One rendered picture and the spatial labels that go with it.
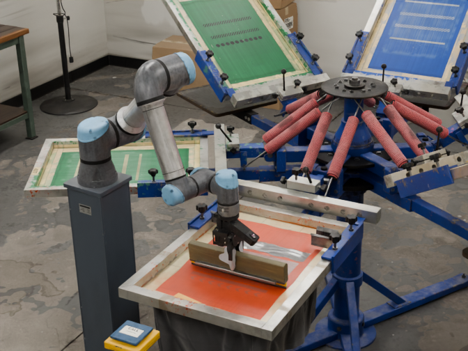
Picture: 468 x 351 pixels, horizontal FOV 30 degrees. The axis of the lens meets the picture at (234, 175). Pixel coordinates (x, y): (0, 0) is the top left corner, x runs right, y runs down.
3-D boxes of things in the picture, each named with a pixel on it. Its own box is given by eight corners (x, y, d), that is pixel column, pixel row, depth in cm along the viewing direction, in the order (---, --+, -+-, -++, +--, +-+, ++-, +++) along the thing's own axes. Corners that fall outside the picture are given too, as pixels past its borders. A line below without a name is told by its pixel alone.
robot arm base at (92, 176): (69, 182, 327) (66, 158, 323) (95, 168, 338) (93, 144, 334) (99, 191, 319) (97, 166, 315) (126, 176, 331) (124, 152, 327)
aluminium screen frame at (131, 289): (271, 341, 274) (271, 331, 273) (118, 297, 300) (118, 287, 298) (361, 234, 337) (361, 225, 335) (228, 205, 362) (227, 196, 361)
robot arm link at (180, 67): (92, 129, 332) (154, 52, 290) (124, 118, 341) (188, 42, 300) (108, 155, 330) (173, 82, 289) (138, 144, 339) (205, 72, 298)
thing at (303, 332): (268, 421, 303) (267, 319, 286) (259, 418, 305) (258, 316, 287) (320, 351, 340) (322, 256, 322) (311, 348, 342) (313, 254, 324)
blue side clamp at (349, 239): (333, 274, 313) (333, 257, 310) (320, 271, 315) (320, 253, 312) (363, 237, 337) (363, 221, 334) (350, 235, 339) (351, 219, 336)
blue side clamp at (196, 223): (199, 241, 337) (198, 225, 334) (188, 238, 339) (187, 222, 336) (235, 209, 361) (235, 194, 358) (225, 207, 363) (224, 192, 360)
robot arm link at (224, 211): (242, 199, 300) (231, 208, 294) (243, 211, 302) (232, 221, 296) (223, 196, 304) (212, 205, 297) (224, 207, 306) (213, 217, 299)
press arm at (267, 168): (83, 188, 401) (81, 176, 398) (84, 182, 406) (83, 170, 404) (352, 179, 403) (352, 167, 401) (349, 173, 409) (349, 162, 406)
